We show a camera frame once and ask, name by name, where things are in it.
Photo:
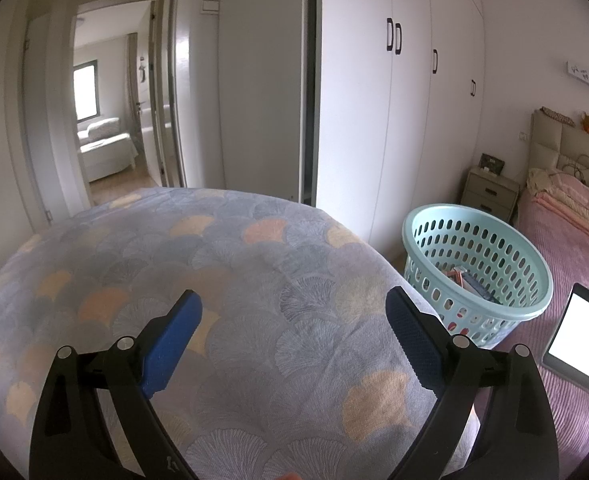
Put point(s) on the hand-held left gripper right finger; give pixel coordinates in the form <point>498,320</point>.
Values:
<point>414,340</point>

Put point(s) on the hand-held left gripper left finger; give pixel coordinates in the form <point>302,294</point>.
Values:
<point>174,345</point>

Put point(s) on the mint green plastic basket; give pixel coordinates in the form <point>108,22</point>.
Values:
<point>424,240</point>

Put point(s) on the bed with pink bedding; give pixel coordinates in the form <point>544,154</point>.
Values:
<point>549,260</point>

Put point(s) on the beige nightstand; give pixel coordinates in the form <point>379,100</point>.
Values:
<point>489,192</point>

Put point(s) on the tablet with lit screen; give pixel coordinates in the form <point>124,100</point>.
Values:
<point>582,337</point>

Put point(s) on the white wardrobe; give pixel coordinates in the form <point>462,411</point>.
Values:
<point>399,135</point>

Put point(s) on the white sofa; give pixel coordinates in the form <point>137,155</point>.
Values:
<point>104,145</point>

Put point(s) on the white sliding door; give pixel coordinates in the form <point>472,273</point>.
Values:
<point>254,90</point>

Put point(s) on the window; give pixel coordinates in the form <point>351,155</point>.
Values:
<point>85,91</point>

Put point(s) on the small frame on nightstand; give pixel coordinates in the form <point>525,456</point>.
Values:
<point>492,164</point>

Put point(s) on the white light switch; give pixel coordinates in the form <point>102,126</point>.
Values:
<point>210,5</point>

